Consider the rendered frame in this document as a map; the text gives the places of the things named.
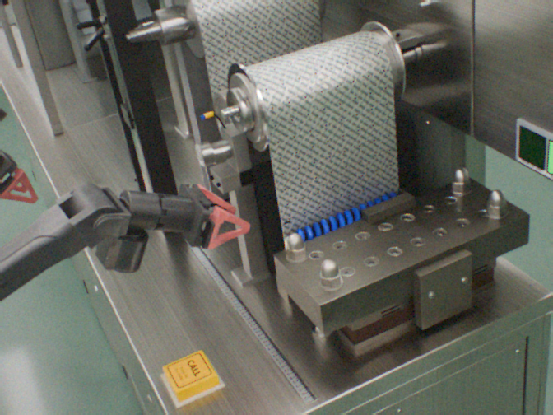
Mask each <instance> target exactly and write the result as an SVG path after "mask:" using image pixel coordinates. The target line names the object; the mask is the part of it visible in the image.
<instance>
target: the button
mask: <svg viewBox="0 0 553 415"><path fill-rule="evenodd" d="M163 371H164V373H165V378H166V379H167V381H168V382H169V384H170V387H171V389H172V390H173V392H174V395H175V396H176V398H177V400H178V401H179V402H183V401H184V400H186V399H190V398H192V397H193V396H195V395H197V394H200V393H202V392H204V391H207V390H209V389H211V388H213V387H216V386H218V385H219V384H220V382H219V379H218V375H217V373H216V372H215V370H214V368H213V367H212V365H211V363H210V362H209V361H208V359H207V357H206V355H205V354H204V352H203V351H202V350H200V351H198V352H195V353H193V354H191V355H188V356H186V357H183V358H181V359H179V360H177V361H174V362H171V363H170V364H168V365H165V366H163Z"/></svg>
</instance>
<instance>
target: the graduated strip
mask: <svg viewBox="0 0 553 415"><path fill-rule="evenodd" d="M183 240H184V242H185V243H186V244H187V246H188V247H189V248H190V249H191V250H192V252H193V253H194V255H195V256H196V257H197V259H198V260H199V262H200V263H201V265H202V266H203V267H204V268H205V269H206V271H207V272H208V274H209V275H210V276H211V278H212V279H213V281H214V282H215V284H216V285H217V286H218V287H219V288H220V290H221V291H222V293H223V294H224V295H225V297H226V298H227V300H228V301H229V302H230V303H231V305H232V306H233V307H234V309H235V310H236V312H237V313H238V314H239V316H240V317H241V319H242V320H243V321H244V322H245V324H246V325H247V326H248V328H249V329H250V331H251V332H252V333H253V335H254V336H255V338H256V339H257V340H258V341H259V342H260V344H261V345H262V347H263V348H264V350H265V351H266V352H267V354H268V355H269V357H270V358H271V359H272V360H273V361H274V363H275V364H276V366H277V367H278V369H279V370H280V371H281V373H282V374H283V375H284V376H285V378H286V379H287V380H288V382H289V383H290V385H291V386H292V388H293V389H294V390H295V392H296V393H297V394H298V395H299V396H300V398H301V399H302V401H303V402H304V404H305V405H308V404H310V403H312V402H314V401H316V400H318V398H317V396H316V395H315V394H314V392H313V391H312V390H311V388H310V387H309V386H308V385H307V384H306V382H305V381H304V380H303V378H302V377H301V376H300V374H299V373H298V371H297V370H296V369H295V368H294V367H293V366H292V364H291V363H290V361H289V360H288V359H287V358H286V356H285V355H284V353H283V352H282V351H281V349H280V348H279V347H278V346H277V345H276V343H275V342H274V341H273V339H272V338H271V337H270V335H269V334H268V333H267V331H266V330H265V328H264V327H263V326H262V325H261V324H260V323H259V321H258V320H257V318H256V317H255V316H254V315H253V313H252V312H251V310H250V309H249V308H248V307H247V306H246V305H245V303H244V302H243V300H242V299H241V298H240V296H239V295H238V294H237V292H236V291H235V289H234V288H233V287H232V286H231V285H230V284H229V282H228V281H227V280H226V278H225V277H224V275H223V274H222V273H221V271H220V270H219V269H218V267H217V266H216V265H215V264H214V263H213V262H212V260H211V259H210V257H209V256H208V255H207V253H206V252H205V251H204V249H203V248H202V247H200V248H197V247H191V246H190V244H189V243H188V242H187V241H186V239H183Z"/></svg>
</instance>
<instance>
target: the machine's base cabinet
mask: <svg viewBox="0 0 553 415"><path fill-rule="evenodd" d="M9 105H10V103H9ZM10 106H11V105H10ZM11 109H12V107H11ZM12 113H13V116H14V119H15V121H16V125H17V127H18V130H19V133H20V135H21V139H22V141H23V144H24V146H25V149H26V153H27V156H28V158H29V160H30V164H31V167H32V173H33V176H34V178H35V181H37V184H38V186H39V190H40V192H41V194H42V197H43V199H44V202H45V204H46V206H47V208H48V209H50V208H51V207H52V206H54V205H55V204H57V203H56V202H55V201H56V200H57V199H56V197H55V195H54V193H53V190H52V189H51V187H50V185H49V182H48V180H47V178H46V176H45V174H44V172H43V170H42V168H41V166H40V164H39V162H38V160H37V158H36V156H35V154H34V152H33V150H32V148H31V146H30V144H29V142H28V140H27V138H26V136H25V134H24V132H23V130H22V128H21V126H20V124H19V122H18V120H17V118H16V116H15V114H14V111H13V109H12ZM71 260H72V263H73V265H74V267H75V269H76V271H77V274H78V276H79V278H80V279H81V283H82V285H83V287H84V288H85V290H86V294H87V295H88V297H89V299H90V301H91V304H92V306H93V308H94V310H95V313H96V315H97V317H98V319H99V321H100V324H101V326H102V328H103V330H104V331H105V335H106V337H107V339H108V340H109V344H110V346H111V347H112V349H113V351H114V355H115V356H116V358H117V360H118V363H119V365H120V367H121V369H122V371H123V374H124V376H125V378H126V380H127V382H128V385H129V387H130V389H131V391H132V393H133V396H134V398H135V399H136V401H137V405H138V407H139V408H140V410H141V412H142V415H163V413H162V412H161V410H160V407H159V405H158V403H157V402H156V399H155V397H154V395H153V393H152V391H151V388H150V386H149V384H148V383H147V381H146V378H145V376H144V375H143V373H142V370H141V368H140V366H139V365H138V363H137V360H136V358H135V356H134V355H133V353H132V350H131V348H130V347H129V345H128V342H127V340H126V338H125V337H124V335H123V332H122V330H121V328H120V327H119V323H118V321H117V320H116V318H115V316H114V313H113V311H112V310H111V308H110V306H109V303H108V301H107V300H106V298H105V295H104V293H103V292H102V290H101V288H100V285H99V283H98V282H97V280H96V278H95V275H94V273H93V272H92V270H91V267H90V265H89V264H88V262H87V260H86V257H85V255H84V254H83V251H81V252H79V253H78V254H76V255H75V256H73V257H71ZM551 316H552V312H551V311H550V312H548V313H546V314H544V315H542V316H540V317H538V318H536V319H534V320H532V321H530V322H528V323H526V324H524V325H522V326H520V327H517V328H516V329H513V330H511V331H509V332H507V333H505V334H503V335H501V336H499V337H498V338H495V339H493V340H491V341H489V342H488V343H485V344H483V345H481V346H479V347H477V348H475V349H473V350H471V351H469V352H466V353H464V354H462V355H461V356H459V357H456V358H454V359H453V360H451V361H448V362H446V363H444V364H443V365H441V366H438V367H436V368H434V369H433V370H431V371H428V372H426V373H424V374H422V375H419V376H417V377H416V378H414V379H412V380H409V381H408V382H406V383H404V384H402V385H399V386H398V387H396V388H394V389H391V390H389V391H388V392H386V393H384V394H381V395H380V396H378V397H375V398H373V399H371V400H369V401H367V402H365V403H363V404H361V405H359V406H357V407H355V408H353V409H351V410H349V411H347V412H345V413H343V414H341V415H544V413H545V402H546V382H547V370H548V359H549V348H550V337H551Z"/></svg>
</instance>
